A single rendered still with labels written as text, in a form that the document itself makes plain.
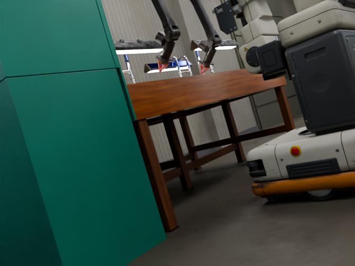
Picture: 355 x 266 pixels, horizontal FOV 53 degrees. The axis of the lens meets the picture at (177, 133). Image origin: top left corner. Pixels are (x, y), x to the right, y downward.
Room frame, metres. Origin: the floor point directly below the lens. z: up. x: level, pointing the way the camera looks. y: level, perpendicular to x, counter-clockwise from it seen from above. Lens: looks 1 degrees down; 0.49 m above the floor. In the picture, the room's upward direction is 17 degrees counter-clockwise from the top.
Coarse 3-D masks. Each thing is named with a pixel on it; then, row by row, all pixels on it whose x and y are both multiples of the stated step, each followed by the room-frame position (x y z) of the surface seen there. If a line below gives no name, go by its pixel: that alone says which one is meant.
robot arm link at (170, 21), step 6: (156, 0) 2.04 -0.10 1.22; (162, 0) 2.05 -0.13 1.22; (156, 6) 2.05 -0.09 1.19; (162, 6) 2.04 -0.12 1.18; (162, 12) 2.04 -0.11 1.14; (168, 12) 2.05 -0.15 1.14; (162, 18) 2.05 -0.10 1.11; (168, 18) 2.03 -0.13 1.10; (162, 24) 2.06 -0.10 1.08; (168, 24) 2.03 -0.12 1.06; (174, 24) 2.05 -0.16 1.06; (168, 30) 2.03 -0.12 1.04; (174, 30) 2.03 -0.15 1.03; (174, 36) 2.04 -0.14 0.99
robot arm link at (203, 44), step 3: (201, 42) 2.46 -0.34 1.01; (204, 42) 2.44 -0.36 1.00; (207, 42) 2.44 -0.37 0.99; (210, 42) 2.38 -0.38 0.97; (213, 42) 2.37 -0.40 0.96; (201, 45) 2.46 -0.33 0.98; (204, 45) 2.45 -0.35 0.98; (210, 45) 2.38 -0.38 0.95; (201, 48) 2.47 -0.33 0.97; (204, 48) 2.45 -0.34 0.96; (213, 48) 2.41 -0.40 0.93; (204, 51) 2.47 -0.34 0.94
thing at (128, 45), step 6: (114, 42) 2.18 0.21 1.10; (120, 42) 2.22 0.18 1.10; (126, 42) 2.25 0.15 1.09; (132, 42) 2.28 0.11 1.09; (138, 42) 2.33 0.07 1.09; (144, 42) 2.37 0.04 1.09; (150, 42) 2.41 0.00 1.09; (156, 42) 2.45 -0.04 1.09; (120, 48) 2.17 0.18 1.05; (126, 48) 2.21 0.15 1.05; (132, 48) 2.24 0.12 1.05; (138, 48) 2.28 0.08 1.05; (144, 48) 2.32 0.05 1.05; (150, 48) 2.36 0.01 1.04; (156, 48) 2.41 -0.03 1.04; (162, 48) 2.45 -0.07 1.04
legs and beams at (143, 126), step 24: (144, 120) 1.80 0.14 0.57; (168, 120) 2.76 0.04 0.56; (288, 120) 3.02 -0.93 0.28; (144, 144) 1.77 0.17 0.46; (192, 144) 3.79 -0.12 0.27; (216, 144) 3.57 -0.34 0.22; (240, 144) 3.42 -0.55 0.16; (168, 168) 2.88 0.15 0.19; (192, 168) 2.87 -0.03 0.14; (168, 216) 1.78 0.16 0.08
